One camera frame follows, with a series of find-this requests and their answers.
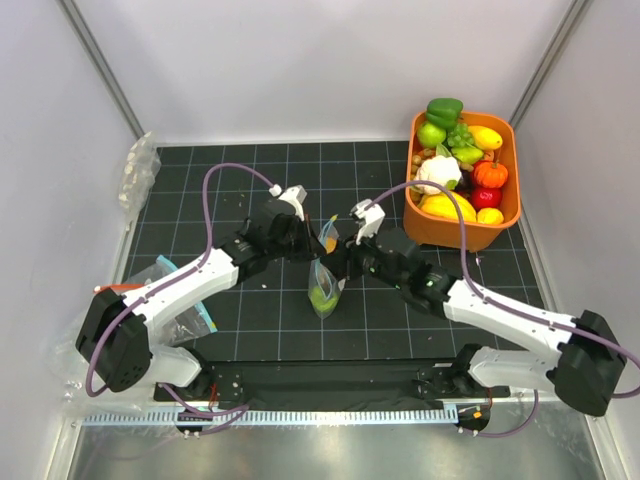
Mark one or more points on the green apple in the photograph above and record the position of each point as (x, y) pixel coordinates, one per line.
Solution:
(430, 136)

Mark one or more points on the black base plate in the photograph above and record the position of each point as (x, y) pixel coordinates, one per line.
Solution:
(425, 379)

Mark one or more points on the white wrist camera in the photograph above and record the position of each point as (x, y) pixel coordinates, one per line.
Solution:
(294, 195)
(369, 216)

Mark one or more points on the green lime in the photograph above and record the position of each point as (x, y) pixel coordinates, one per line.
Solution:
(323, 305)

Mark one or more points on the spare zip bag blue zipper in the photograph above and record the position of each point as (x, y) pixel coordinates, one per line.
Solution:
(186, 327)

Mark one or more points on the black gridded mat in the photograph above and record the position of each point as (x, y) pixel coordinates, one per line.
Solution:
(206, 192)

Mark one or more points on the white cauliflower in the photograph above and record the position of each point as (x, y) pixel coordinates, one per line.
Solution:
(440, 170)

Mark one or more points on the small orange pumpkin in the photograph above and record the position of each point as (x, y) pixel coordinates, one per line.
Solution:
(490, 174)

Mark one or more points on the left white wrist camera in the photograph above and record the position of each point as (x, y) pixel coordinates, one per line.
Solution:
(294, 195)

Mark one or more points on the orange mango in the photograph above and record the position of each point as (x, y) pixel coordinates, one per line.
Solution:
(330, 244)

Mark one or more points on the yellow mango fruit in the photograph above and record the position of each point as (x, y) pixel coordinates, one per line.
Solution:
(485, 138)

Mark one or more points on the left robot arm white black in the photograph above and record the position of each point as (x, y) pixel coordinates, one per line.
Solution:
(218, 269)

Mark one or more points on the pile of clear zip bags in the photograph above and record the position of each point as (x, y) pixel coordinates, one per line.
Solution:
(65, 360)

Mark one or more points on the clear zip bag blue zipper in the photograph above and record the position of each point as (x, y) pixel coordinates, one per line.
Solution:
(318, 274)

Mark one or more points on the brown nut cluster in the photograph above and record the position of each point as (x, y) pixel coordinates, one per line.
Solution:
(419, 158)

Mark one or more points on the green grape bunch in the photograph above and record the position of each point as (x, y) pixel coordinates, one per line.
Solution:
(460, 136)

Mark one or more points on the bag of white pieces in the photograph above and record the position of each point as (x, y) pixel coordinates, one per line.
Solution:
(140, 170)

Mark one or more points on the red apple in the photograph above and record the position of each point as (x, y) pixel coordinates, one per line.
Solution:
(484, 197)

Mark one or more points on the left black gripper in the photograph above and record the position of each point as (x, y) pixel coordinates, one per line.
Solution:
(311, 248)

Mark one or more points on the yellow lemon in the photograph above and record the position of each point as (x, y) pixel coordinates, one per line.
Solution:
(490, 216)

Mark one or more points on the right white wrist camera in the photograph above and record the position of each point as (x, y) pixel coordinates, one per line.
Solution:
(369, 216)

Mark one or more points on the green bell pepper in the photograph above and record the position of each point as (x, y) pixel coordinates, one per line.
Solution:
(444, 112)

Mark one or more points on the yellow star fruit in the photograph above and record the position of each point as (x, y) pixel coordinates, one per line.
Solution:
(440, 205)

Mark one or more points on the slotted cable duct rail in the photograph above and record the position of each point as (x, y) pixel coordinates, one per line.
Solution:
(172, 416)

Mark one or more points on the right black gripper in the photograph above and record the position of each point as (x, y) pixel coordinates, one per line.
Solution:
(347, 250)

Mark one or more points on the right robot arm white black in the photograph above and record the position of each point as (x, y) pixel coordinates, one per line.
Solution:
(576, 358)

